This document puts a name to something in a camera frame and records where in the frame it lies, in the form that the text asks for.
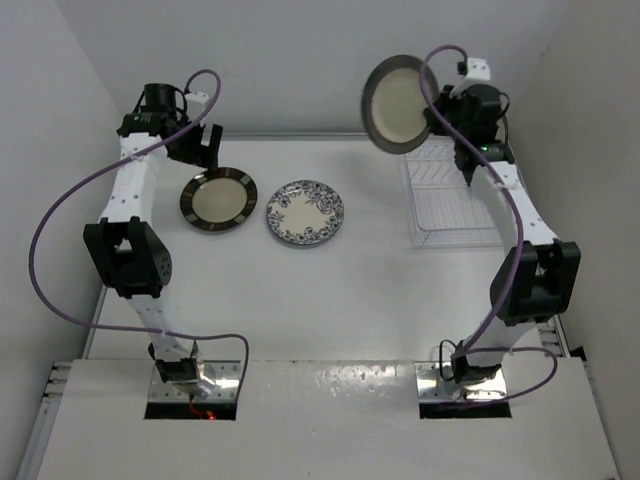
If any grey rim plate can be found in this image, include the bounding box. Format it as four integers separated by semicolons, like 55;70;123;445
360;54;440;155
500;114;510;150

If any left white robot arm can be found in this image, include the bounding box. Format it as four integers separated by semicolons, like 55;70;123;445
83;83;222;398

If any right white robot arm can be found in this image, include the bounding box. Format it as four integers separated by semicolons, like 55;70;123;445
424;83;581;385

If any brown striped rim plate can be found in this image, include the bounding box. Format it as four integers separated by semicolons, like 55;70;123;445
179;167;258;233

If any blue floral plate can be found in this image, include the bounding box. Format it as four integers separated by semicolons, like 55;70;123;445
266;180;345;247

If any white front board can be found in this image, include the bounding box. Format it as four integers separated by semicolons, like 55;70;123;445
39;358;618;479

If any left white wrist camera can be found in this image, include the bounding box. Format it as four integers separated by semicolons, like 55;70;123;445
184;92;210;118

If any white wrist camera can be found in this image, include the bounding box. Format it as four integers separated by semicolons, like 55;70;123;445
184;92;210;118
457;57;491;83

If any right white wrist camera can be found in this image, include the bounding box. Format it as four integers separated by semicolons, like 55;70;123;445
457;57;491;83

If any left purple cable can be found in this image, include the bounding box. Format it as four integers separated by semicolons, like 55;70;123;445
28;69;250;396

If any purple cable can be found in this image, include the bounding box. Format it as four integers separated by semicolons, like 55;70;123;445
418;44;559;409
28;69;250;396

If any white wire dish rack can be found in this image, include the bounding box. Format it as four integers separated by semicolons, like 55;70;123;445
400;137;501;249

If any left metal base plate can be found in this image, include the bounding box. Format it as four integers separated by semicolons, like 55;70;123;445
147;360;241;404

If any metal base plate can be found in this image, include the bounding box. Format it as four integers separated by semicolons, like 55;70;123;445
147;360;241;404
414;361;508;404

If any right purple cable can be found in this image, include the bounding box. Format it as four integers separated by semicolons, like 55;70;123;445
418;44;559;409

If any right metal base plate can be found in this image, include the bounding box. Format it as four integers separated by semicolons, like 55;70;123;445
414;361;508;404

